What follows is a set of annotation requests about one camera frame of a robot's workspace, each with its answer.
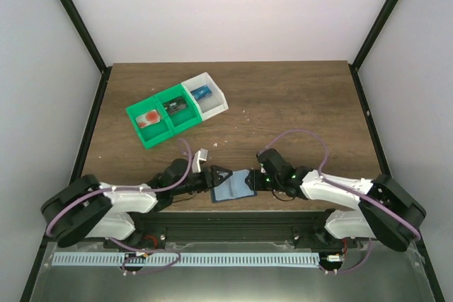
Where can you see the left green bin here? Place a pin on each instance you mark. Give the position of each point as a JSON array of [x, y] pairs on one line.
[[155, 134]]

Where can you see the middle green bin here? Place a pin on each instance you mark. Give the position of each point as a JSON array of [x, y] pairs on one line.
[[185, 119]]

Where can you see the left black side rail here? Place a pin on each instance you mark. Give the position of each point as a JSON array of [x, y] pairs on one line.
[[90, 126]]

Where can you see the light blue slotted cable duct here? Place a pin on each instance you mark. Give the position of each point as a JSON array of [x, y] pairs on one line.
[[189, 259]]

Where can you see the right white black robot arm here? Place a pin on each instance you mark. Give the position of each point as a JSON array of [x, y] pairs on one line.
[[380, 208]]

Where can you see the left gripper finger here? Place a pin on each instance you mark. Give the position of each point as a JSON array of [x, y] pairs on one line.
[[218, 181], [220, 172]]

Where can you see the green bin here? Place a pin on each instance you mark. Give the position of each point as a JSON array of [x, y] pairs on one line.
[[155, 134], [185, 119]]

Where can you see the white bin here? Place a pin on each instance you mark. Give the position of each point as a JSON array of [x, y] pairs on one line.
[[211, 106]]

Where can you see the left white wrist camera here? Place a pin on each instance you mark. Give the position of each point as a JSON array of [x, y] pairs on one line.
[[198, 159]]

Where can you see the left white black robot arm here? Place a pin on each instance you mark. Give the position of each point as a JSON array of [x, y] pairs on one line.
[[89, 208]]

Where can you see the right black side rail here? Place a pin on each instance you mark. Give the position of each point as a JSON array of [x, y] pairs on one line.
[[378, 149]]

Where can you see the blue leather card holder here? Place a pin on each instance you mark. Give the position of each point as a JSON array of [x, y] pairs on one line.
[[233, 188]]

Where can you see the blue credit card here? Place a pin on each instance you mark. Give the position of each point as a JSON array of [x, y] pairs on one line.
[[201, 93]]

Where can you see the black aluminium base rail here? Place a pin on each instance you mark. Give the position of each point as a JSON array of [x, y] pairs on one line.
[[302, 229]]

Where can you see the grey metal sheet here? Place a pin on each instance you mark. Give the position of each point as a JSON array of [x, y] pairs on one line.
[[371, 273]]

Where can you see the left black frame post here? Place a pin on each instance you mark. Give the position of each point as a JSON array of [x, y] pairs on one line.
[[78, 23]]

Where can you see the white red credit card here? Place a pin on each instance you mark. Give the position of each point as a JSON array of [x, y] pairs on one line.
[[147, 119]]

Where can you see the black frame post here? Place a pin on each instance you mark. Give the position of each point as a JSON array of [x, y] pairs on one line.
[[374, 32], [78, 23]]

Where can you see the black side rail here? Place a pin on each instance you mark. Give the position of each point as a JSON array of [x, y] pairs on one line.
[[90, 126], [378, 149]]

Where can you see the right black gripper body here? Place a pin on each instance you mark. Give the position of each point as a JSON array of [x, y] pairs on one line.
[[275, 182]]

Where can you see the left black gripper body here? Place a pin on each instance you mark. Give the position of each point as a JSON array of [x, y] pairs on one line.
[[199, 186]]

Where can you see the right black frame post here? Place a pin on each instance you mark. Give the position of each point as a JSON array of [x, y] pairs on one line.
[[374, 32]]

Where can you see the black credit card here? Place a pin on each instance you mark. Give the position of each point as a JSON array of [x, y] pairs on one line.
[[175, 105]]

